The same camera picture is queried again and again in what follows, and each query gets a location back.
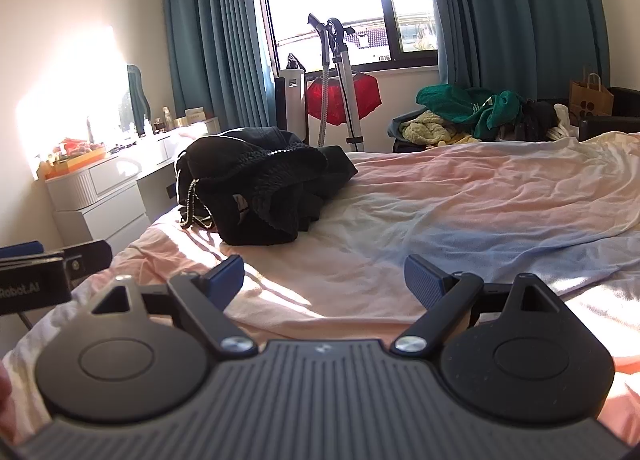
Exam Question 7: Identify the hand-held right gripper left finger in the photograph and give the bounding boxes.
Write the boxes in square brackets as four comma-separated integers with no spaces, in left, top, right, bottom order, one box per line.
[91,255,258,356]

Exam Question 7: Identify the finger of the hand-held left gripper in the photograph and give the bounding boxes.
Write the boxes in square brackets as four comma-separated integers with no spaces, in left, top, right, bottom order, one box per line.
[0,240,45,257]
[62,239,113,291]

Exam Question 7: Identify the black garment with chain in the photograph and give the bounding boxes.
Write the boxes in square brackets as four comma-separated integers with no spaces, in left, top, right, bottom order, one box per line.
[174,134,251,233]

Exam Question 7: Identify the white dresser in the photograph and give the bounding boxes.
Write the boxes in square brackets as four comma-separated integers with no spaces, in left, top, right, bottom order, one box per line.
[45,117,222,257]

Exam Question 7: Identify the red garment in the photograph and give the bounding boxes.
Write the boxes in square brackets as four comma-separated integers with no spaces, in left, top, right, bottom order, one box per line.
[306,73,382,124]

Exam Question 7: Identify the yellow knit garment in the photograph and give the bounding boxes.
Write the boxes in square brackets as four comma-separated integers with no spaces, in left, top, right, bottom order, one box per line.
[400,110,482,146]

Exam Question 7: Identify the pastel duvet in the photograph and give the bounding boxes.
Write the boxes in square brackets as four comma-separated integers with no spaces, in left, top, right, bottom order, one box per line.
[0,133,640,441]

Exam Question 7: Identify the orange tray with items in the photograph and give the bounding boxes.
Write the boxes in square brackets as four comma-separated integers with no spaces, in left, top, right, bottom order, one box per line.
[37,137,108,179]

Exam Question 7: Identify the teal framed mirror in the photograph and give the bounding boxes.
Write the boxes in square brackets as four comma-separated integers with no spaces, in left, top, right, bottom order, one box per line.
[127,64,151,128]

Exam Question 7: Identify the dark grey pants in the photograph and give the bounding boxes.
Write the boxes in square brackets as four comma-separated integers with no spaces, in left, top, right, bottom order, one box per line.
[217,187,321,247]

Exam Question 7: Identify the garment steamer stand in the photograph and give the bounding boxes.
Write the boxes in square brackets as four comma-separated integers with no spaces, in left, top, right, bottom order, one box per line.
[307,13,367,153]

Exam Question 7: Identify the green garment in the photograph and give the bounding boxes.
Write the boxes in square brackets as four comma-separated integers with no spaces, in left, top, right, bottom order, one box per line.
[416,84,524,140]

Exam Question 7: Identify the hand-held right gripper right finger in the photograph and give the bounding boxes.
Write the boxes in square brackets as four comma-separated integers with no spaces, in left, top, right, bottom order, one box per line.
[391,255,551,356]

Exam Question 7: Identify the dark clothes pile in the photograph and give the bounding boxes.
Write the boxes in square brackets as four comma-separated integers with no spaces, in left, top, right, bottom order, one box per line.
[517,99,562,142]

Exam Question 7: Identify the dark laundry container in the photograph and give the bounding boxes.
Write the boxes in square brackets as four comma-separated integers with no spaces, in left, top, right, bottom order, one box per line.
[387,110,426,154]

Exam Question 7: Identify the black armchair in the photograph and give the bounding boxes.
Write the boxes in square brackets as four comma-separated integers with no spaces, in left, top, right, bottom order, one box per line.
[579,86,640,142]

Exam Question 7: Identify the teal curtain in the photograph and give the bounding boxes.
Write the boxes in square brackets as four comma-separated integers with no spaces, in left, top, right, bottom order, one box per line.
[162,0,278,133]
[422,0,612,101]

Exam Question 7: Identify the white air purifier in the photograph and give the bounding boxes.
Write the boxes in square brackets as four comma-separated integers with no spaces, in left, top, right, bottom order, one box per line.
[277,69,307,146]

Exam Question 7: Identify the brown paper bag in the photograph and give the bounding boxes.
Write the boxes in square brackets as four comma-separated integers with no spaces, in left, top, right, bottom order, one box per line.
[569,66,615,117]

